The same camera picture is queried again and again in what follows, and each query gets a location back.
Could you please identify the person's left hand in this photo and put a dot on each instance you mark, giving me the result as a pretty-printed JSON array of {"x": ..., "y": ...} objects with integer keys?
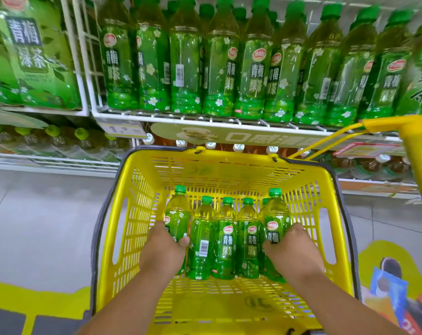
[{"x": 162, "y": 254}]

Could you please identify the person's right hand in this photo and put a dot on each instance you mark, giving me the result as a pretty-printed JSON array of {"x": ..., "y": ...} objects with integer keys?
[{"x": 294, "y": 258}]

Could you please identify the yellow shopping basket trolley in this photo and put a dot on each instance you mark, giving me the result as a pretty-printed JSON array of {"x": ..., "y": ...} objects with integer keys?
[{"x": 231, "y": 170}]

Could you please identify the row of flower-label green bottles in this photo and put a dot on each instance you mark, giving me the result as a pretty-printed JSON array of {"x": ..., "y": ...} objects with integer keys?
[{"x": 218, "y": 66}]

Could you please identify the person's right forearm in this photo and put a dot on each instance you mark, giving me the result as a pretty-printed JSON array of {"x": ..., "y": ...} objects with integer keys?
[{"x": 336, "y": 310}]

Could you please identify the person's left forearm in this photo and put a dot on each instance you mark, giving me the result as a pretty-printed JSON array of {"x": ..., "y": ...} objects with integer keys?
[{"x": 130, "y": 307}]

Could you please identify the pale green shelf strip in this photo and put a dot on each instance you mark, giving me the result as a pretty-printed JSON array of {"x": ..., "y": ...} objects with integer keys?
[
  {"x": 245, "y": 137},
  {"x": 12, "y": 119}
]

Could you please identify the white shelf price tag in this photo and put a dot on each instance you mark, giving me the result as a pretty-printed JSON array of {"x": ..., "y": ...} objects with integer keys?
[{"x": 122, "y": 130}]

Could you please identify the yellow cartoon floor sticker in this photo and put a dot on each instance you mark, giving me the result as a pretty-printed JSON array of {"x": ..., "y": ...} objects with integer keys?
[{"x": 381, "y": 254}]

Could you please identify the red-framed price tag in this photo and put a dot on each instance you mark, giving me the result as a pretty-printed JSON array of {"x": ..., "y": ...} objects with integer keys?
[{"x": 366, "y": 150}]

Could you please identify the row of white-label green bottles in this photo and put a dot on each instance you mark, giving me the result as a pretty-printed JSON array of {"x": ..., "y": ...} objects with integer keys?
[{"x": 420, "y": 83}]

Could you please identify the row of large green-label bottles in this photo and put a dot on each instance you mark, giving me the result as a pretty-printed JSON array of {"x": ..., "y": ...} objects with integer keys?
[{"x": 33, "y": 66}]

